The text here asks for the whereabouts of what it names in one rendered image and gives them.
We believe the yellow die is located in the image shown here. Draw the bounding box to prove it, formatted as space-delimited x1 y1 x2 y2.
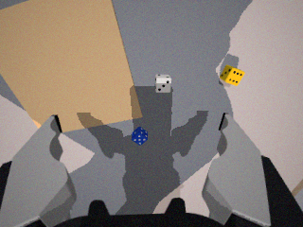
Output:
220 65 244 85

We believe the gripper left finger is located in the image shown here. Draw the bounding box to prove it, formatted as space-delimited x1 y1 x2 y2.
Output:
0 114 77 227

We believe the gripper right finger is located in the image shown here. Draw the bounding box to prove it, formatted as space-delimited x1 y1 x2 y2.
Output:
202 113 303 227

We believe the tan flat mat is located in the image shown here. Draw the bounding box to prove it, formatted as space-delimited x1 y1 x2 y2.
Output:
0 0 143 132

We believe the blue die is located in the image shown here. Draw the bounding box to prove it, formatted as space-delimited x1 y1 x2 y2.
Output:
132 127 148 146

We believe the white die with black pips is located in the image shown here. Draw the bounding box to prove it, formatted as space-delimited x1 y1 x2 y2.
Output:
155 75 171 93

